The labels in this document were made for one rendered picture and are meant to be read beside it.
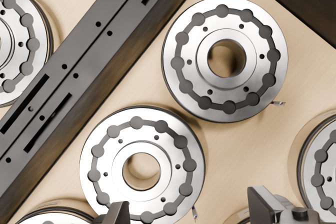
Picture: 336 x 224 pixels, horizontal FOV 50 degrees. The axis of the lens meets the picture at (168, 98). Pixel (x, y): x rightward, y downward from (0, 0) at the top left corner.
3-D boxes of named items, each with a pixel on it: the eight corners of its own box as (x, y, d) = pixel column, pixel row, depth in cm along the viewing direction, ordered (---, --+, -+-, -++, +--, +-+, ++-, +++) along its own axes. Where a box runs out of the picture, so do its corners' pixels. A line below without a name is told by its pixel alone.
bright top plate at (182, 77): (231, 146, 29) (232, 148, 29) (137, 66, 29) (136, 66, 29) (311, 53, 29) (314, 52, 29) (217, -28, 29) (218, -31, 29)
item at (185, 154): (151, 254, 30) (151, 258, 29) (55, 178, 29) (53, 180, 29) (228, 159, 29) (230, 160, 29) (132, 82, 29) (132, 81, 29)
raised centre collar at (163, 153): (146, 212, 29) (146, 215, 28) (98, 174, 29) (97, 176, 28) (184, 165, 29) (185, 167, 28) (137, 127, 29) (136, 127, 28)
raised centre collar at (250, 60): (228, 102, 29) (230, 102, 28) (182, 62, 29) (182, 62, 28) (268, 56, 29) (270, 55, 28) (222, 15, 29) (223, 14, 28)
